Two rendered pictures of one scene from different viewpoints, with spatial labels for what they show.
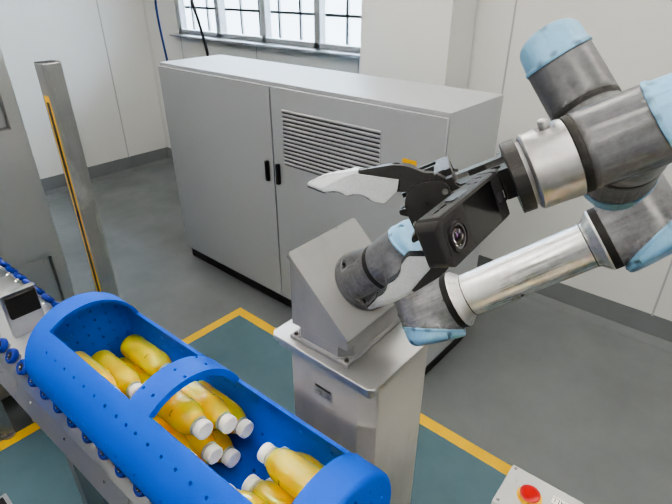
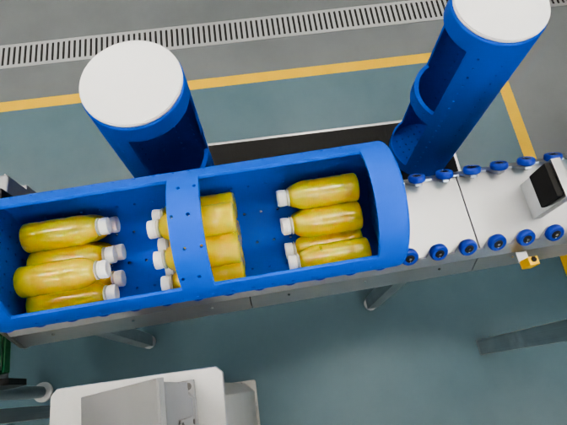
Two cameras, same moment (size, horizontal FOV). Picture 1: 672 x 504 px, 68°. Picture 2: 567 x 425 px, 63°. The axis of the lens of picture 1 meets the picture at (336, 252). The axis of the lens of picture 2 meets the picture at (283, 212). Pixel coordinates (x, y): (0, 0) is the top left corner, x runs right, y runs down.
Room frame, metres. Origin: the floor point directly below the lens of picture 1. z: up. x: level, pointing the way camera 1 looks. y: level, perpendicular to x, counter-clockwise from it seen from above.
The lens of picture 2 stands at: (1.12, 0.22, 2.06)
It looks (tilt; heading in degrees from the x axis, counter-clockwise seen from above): 69 degrees down; 132
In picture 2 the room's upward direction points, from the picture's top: 1 degrees counter-clockwise
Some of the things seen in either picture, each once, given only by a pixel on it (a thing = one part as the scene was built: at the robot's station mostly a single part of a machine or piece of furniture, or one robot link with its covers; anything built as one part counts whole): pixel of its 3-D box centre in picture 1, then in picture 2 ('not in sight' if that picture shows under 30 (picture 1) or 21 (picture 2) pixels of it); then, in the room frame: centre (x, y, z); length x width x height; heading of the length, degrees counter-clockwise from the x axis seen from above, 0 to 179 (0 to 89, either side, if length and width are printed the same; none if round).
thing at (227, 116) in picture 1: (305, 196); not in sight; (2.93, 0.19, 0.72); 2.15 x 0.54 x 1.45; 49
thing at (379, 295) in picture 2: not in sight; (384, 290); (1.17, 0.72, 0.31); 0.06 x 0.06 x 0.63; 51
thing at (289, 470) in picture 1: (300, 478); (60, 276); (0.62, 0.07, 1.11); 0.17 x 0.07 x 0.07; 51
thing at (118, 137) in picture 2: not in sight; (170, 158); (0.30, 0.52, 0.59); 0.28 x 0.28 x 0.88
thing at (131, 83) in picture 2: not in sight; (131, 82); (0.30, 0.52, 1.03); 0.28 x 0.28 x 0.01
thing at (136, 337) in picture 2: not in sight; (126, 334); (0.55, -0.04, 0.31); 0.06 x 0.06 x 0.63; 51
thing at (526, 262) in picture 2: not in sight; (526, 252); (1.37, 0.86, 0.92); 0.08 x 0.03 x 0.05; 141
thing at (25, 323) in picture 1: (24, 311); (542, 190); (1.30, 0.99, 1.00); 0.10 x 0.04 x 0.15; 141
